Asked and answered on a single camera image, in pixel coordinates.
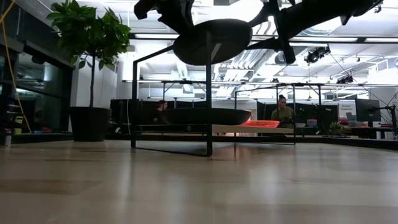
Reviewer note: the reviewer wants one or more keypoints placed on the small potted desk plant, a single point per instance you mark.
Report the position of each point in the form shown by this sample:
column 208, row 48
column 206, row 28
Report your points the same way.
column 335, row 127

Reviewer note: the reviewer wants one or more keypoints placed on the green leafy indoor tree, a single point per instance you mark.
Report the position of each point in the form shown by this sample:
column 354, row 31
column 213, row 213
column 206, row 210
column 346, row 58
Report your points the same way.
column 90, row 34

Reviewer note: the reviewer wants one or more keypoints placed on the white printed sign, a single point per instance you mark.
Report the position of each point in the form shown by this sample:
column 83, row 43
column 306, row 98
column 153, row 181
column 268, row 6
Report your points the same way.
column 346, row 110

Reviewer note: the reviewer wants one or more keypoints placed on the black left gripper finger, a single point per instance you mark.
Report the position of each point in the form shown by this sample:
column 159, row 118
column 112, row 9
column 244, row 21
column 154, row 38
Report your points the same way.
column 186, row 23

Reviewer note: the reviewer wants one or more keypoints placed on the black plant pot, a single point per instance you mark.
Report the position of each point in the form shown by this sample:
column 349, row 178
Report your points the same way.
column 90, row 123

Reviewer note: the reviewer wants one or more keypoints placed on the black computer monitor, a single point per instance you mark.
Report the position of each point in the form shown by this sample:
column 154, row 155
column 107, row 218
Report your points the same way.
column 367, row 109

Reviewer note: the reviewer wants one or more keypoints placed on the yellow green container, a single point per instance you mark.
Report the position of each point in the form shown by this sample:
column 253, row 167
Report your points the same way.
column 18, row 124

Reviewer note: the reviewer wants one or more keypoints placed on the black metal wooden shelf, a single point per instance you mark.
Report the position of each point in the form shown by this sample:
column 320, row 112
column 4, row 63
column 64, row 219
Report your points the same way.
column 209, row 102

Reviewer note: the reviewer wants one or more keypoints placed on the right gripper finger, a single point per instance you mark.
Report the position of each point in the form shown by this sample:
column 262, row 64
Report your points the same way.
column 267, row 45
column 262, row 14

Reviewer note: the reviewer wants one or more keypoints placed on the person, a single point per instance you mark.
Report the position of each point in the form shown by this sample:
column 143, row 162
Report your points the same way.
column 161, row 107
column 282, row 113

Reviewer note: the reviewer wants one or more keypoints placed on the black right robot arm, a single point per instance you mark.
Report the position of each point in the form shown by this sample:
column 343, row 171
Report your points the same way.
column 339, row 9

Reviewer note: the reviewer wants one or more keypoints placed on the black ceiling spotlight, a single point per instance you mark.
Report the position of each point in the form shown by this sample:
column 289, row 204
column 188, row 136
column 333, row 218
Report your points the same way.
column 317, row 54

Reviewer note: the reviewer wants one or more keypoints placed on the black office partition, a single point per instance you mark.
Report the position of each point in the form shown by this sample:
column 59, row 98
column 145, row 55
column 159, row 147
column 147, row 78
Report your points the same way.
column 143, row 110

